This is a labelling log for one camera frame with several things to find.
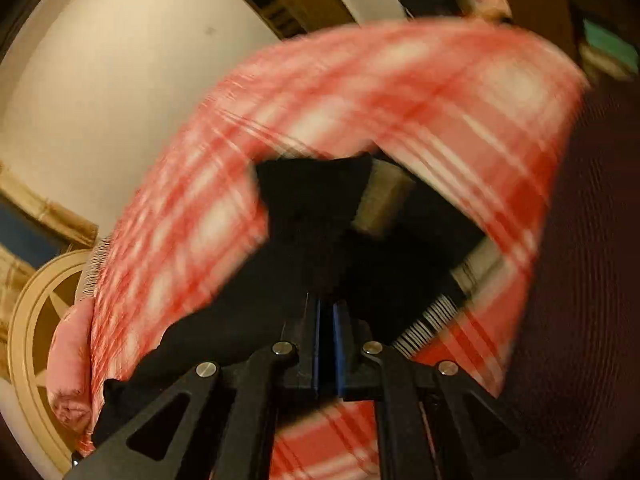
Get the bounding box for teal box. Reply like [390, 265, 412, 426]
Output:
[581, 16, 640, 80]

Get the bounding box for black pants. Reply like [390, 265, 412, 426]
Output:
[92, 154, 482, 445]

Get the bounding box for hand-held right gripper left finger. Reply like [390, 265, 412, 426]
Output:
[65, 297, 327, 480]

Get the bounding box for person's maroon clothing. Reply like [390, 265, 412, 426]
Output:
[500, 77, 640, 480]

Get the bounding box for pink pillow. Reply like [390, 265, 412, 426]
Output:
[47, 302, 97, 427]

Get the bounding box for cream wooden headboard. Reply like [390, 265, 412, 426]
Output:
[7, 250, 92, 467]

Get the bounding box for dark window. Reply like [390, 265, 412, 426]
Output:
[0, 195, 63, 273]

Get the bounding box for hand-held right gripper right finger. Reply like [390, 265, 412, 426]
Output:
[332, 300, 576, 480]

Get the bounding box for red plaid bedspread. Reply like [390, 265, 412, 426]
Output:
[75, 15, 591, 480]

